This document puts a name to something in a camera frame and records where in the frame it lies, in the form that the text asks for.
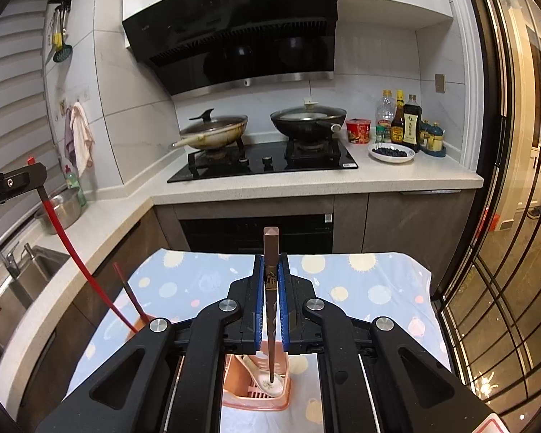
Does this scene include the dark white label sauce bottle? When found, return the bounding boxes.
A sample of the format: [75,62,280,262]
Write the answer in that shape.
[403,95,423,153]

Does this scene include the white hanging towel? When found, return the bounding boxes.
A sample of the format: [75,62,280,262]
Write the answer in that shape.
[69,101,96,178]

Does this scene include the beige wok with lid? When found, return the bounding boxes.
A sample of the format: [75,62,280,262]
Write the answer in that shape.
[170,109,248,151]

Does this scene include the yellow cap sauce bottle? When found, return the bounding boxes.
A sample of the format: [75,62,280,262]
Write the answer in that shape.
[391,89,407,145]

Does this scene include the steel pot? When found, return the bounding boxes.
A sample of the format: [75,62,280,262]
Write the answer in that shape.
[35,188,82,236]

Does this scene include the black range hood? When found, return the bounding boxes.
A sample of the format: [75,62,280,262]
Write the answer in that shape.
[122,0,340,97]

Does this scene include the red instant noodle cup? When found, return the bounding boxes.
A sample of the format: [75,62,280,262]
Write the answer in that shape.
[346,118,372,145]

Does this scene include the grey window blinds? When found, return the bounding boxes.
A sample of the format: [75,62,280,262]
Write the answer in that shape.
[0,0,69,253]

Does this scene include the teal condiment jar set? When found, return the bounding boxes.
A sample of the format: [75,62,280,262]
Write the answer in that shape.
[419,120,447,158]

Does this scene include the blue planet print tablecloth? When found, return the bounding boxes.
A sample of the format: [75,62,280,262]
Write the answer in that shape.
[63,248,452,433]

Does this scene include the brown base cabinet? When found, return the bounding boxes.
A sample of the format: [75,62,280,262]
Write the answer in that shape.
[153,189,479,256]

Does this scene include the hanging kitchen utensils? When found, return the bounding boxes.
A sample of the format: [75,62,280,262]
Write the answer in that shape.
[52,6,73,64]

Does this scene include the white ceramic spoon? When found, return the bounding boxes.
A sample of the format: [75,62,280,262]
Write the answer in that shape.
[234,354,286,394]

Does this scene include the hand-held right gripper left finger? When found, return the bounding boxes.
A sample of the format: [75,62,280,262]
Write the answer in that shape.
[35,255,266,433]

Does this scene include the white plate of blueberries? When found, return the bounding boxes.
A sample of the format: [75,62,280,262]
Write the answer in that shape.
[368,143,417,163]

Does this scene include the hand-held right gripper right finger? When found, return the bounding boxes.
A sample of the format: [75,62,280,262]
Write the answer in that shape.
[277,253,512,433]

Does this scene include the grey hanging towel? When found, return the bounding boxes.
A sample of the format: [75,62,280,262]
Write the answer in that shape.
[62,108,78,164]

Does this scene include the clear oil bottle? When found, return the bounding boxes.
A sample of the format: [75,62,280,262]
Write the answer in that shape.
[376,89,396,143]

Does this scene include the brown chopstick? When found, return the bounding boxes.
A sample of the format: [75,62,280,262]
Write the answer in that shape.
[262,227,281,387]

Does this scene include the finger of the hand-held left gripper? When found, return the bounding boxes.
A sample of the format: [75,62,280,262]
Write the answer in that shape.
[0,162,48,212]

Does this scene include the built-in black oven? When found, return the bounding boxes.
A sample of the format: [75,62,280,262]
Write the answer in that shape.
[177,213,335,254]

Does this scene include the green dish soap bottle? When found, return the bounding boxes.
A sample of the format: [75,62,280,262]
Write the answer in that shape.
[62,161,88,209]

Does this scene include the white kitchen countertop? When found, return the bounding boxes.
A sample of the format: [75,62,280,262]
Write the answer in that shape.
[0,134,485,416]

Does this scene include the black wok with glass lid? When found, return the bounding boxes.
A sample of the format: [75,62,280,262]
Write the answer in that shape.
[270,97,347,142]

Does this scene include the dark red chopstick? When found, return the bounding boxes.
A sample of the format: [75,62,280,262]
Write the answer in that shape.
[113,262,147,322]

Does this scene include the pink perforated utensil holder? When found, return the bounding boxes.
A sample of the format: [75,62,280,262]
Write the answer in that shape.
[125,313,295,412]

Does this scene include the black gas hob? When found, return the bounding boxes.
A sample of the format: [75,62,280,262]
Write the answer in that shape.
[167,137,360,184]

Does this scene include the glass sliding door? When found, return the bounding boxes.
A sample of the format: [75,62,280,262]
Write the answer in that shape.
[433,0,541,418]

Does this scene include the steel sink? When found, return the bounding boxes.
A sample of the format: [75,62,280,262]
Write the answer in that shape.
[0,245,71,367]

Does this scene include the steel faucet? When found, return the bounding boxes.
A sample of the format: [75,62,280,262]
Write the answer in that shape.
[0,220,22,281]

